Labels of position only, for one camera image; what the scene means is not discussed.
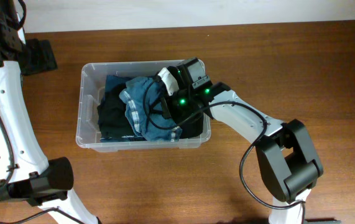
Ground black garment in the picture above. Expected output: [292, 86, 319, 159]
[97, 84, 135, 139]
[169, 106, 203, 139]

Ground blue shorts with plaid trim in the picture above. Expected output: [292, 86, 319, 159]
[119, 77, 182, 142]

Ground dark blue jeans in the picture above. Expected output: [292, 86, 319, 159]
[101, 75, 131, 142]

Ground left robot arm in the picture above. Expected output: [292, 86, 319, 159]
[0, 0, 99, 223]

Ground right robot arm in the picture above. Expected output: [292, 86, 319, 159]
[159, 58, 323, 223]

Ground clear plastic storage bin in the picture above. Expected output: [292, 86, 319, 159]
[75, 60, 211, 152]

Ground right black camera cable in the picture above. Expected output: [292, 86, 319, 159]
[142, 74, 305, 224]

